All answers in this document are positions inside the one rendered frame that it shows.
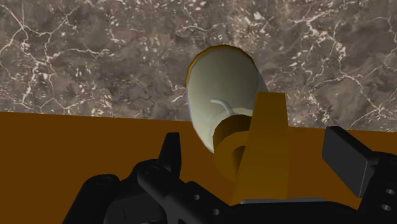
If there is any yellow mug with white inside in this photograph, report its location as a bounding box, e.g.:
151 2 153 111
185 44 291 206

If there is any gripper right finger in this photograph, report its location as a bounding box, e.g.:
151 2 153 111
321 125 397 224

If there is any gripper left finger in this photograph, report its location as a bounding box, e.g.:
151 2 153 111
62 132 237 224

